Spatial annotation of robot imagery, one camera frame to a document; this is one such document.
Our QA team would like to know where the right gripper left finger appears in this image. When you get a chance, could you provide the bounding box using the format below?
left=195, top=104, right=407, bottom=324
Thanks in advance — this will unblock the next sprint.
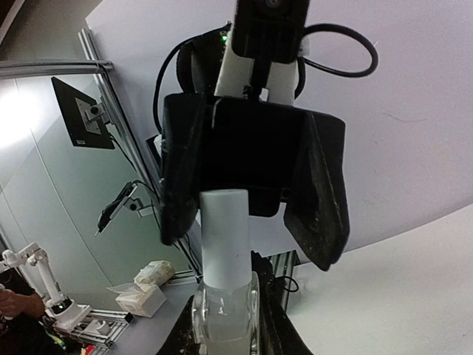
left=158, top=296, right=199, bottom=355

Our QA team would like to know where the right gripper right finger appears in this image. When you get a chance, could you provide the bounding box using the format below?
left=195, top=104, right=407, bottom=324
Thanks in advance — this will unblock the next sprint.
left=254, top=252, right=312, bottom=355

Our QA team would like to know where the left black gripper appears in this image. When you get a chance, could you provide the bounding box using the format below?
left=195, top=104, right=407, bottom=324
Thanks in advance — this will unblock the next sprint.
left=159, top=93, right=350, bottom=271

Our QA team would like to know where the clear nail polish bottle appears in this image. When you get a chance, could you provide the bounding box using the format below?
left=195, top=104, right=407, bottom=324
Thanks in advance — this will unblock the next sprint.
left=191, top=272, right=261, bottom=355

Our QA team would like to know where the white nail polish cap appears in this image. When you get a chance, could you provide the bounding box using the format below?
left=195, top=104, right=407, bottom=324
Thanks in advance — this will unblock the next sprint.
left=200, top=189, right=252, bottom=290

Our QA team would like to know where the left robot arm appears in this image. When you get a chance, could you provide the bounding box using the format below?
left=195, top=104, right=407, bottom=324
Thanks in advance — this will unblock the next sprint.
left=160, top=27, right=350, bottom=271

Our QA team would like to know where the white tissue box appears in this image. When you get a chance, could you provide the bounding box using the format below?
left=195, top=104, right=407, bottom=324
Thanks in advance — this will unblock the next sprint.
left=107, top=283, right=166, bottom=318

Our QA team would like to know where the tissue pack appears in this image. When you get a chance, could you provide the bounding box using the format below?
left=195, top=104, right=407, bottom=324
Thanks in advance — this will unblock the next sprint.
left=134, top=260, right=175, bottom=286

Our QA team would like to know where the black monitor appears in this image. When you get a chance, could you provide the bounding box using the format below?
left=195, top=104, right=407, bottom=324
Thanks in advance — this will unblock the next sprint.
left=51, top=77, right=115, bottom=150

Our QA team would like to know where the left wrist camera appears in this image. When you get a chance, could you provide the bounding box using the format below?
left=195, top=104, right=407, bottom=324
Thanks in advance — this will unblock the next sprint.
left=214, top=1, right=310, bottom=106

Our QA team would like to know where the mounted camera on bracket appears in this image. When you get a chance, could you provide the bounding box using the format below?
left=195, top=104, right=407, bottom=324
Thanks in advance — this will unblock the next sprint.
left=95, top=180, right=152, bottom=237

